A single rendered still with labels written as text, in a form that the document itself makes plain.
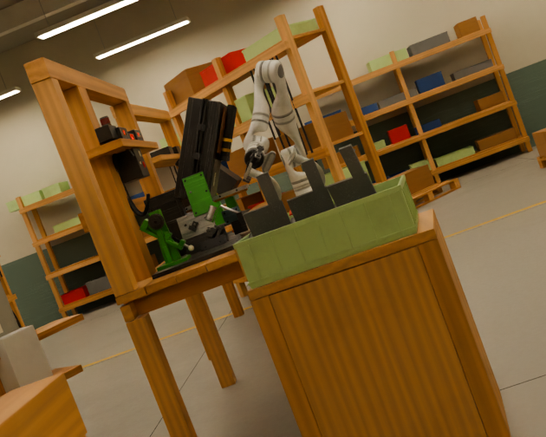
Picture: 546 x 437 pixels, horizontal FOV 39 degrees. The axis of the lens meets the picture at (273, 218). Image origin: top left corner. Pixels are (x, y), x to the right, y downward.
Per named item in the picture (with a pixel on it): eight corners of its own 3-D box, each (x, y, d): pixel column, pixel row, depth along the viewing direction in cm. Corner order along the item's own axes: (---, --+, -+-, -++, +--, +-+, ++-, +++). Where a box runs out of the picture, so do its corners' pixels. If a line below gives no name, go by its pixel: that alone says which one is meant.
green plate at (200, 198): (219, 211, 395) (206, 175, 400) (215, 208, 387) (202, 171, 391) (198, 219, 396) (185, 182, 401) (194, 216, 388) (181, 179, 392)
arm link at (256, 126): (241, 153, 312) (246, 120, 315) (263, 156, 312) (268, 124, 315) (242, 147, 305) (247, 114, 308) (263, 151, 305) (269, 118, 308)
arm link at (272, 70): (282, 55, 314) (297, 108, 328) (262, 56, 318) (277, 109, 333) (274, 66, 307) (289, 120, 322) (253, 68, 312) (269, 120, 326)
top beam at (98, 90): (129, 102, 474) (124, 88, 473) (50, 76, 324) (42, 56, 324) (116, 107, 474) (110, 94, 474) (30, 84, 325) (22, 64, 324)
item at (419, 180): (420, 197, 1127) (410, 168, 1124) (461, 187, 1060) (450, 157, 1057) (363, 224, 1061) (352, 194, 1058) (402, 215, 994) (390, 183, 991)
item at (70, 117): (186, 249, 479) (129, 101, 473) (134, 290, 330) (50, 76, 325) (172, 254, 479) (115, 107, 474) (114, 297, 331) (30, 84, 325)
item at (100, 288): (232, 261, 1237) (182, 130, 1224) (51, 327, 1274) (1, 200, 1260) (237, 256, 1291) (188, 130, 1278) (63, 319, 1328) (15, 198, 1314)
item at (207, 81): (373, 281, 633) (269, 5, 619) (232, 299, 823) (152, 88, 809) (416, 257, 664) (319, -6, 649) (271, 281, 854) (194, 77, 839)
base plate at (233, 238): (254, 225, 457) (252, 222, 456) (239, 247, 347) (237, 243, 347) (188, 251, 459) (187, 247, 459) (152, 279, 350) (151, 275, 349)
